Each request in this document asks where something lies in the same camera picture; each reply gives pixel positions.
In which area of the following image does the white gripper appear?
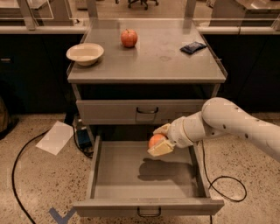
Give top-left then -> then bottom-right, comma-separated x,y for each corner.
148,116 -> 193,157

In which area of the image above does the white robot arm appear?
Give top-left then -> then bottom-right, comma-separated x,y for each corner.
148,97 -> 280,162

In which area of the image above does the closed upper grey drawer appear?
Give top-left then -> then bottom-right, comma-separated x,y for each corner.
76,100 -> 206,125

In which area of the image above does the open grey drawer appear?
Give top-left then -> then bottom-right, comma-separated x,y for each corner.
73,136 -> 224,217

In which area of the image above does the grey metal drawer cabinet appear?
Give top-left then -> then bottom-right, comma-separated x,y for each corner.
68,18 -> 226,140

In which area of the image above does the blue power box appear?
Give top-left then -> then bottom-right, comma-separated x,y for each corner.
77,129 -> 91,148

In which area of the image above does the red apple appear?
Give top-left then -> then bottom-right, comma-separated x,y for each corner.
121,29 -> 138,48

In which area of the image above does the white paper sheet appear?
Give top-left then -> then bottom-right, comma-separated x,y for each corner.
36,121 -> 74,155

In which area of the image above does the white ceramic bowl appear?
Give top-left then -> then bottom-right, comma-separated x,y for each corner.
66,43 -> 104,66

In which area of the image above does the blue tape floor mark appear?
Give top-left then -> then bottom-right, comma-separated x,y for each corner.
49,207 -> 75,224

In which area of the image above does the black office chair base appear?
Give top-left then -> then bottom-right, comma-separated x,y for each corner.
128,0 -> 159,11

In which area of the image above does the black cable on right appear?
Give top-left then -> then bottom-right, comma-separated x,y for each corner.
200,139 -> 249,224

